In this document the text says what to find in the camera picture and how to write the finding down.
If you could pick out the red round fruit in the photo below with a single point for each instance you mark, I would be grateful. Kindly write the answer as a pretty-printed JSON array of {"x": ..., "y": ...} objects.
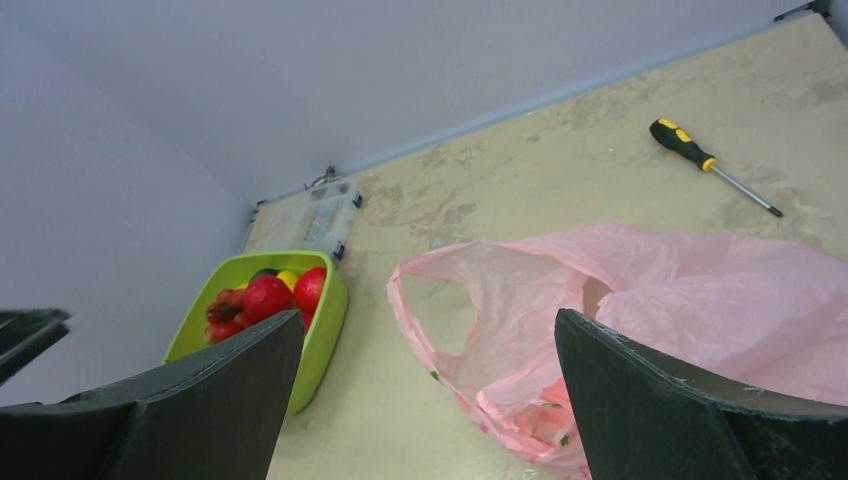
[{"x": 266, "y": 297}]

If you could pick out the yellow fake mango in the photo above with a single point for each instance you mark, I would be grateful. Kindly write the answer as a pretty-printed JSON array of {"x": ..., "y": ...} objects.
[{"x": 289, "y": 278}]

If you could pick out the dark metal clamp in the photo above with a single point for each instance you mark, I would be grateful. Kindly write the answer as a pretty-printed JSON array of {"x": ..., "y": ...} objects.
[{"x": 328, "y": 176}]

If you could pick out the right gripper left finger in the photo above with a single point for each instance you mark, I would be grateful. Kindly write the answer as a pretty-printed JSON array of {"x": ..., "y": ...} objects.
[{"x": 214, "y": 414}]

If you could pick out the shiny red fake apple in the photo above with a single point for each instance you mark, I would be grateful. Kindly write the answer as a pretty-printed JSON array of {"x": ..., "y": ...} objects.
[{"x": 308, "y": 290}]

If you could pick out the pink plastic bag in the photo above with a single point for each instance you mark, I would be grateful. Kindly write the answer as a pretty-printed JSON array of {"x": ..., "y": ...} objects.
[{"x": 769, "y": 313}]

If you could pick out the green plastic tray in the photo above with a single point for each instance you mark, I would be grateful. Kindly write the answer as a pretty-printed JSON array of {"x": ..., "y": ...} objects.
[{"x": 320, "y": 338}]

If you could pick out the dark green fake avocado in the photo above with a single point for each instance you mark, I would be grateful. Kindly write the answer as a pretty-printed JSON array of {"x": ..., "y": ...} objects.
[{"x": 263, "y": 273}]

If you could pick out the clear plastic screw box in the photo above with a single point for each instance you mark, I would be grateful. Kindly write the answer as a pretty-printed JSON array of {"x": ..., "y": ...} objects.
[{"x": 319, "y": 218}]

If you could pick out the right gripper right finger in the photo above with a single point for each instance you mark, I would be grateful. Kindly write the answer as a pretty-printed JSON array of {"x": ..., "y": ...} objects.
[{"x": 643, "y": 414}]

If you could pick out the black yellow screwdriver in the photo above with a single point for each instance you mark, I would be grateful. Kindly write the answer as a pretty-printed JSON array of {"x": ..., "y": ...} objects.
[{"x": 674, "y": 138}]

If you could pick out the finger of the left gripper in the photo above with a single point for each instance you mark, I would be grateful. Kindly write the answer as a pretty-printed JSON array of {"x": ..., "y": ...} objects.
[{"x": 26, "y": 334}]

